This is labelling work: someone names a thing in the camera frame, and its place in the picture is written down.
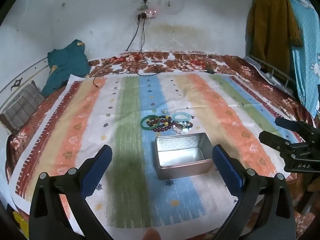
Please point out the striped colourful cloth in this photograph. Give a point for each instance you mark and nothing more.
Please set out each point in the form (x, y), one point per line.
(130, 197)

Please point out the white wire rack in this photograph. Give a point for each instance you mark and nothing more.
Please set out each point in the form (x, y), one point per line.
(271, 74)

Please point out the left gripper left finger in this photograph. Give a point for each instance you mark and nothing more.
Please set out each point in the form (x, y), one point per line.
(47, 218)

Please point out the blue dotted curtain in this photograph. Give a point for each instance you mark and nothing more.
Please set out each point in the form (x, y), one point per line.
(306, 57)

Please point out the grey plaid pillow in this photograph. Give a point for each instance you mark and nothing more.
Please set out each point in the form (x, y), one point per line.
(21, 108)

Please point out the pink power strip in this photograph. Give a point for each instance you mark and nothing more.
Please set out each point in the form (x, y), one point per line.
(147, 14)

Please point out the silver metal tin box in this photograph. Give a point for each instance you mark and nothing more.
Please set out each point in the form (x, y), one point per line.
(179, 156)

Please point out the person's hand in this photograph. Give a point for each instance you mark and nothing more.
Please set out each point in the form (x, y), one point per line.
(151, 234)

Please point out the green jade bangle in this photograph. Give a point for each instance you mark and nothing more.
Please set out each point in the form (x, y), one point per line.
(150, 122)

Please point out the teal garment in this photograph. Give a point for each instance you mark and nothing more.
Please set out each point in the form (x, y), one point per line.
(63, 63)

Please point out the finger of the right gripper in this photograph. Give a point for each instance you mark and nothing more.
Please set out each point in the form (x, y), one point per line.
(300, 127)
(275, 142)

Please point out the black small device on bed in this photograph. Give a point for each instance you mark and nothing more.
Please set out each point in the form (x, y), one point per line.
(210, 71)

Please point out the brown hanging jacket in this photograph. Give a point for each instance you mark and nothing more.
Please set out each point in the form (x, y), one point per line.
(273, 30)

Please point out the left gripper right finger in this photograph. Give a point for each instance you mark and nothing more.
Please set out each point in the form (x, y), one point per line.
(276, 218)

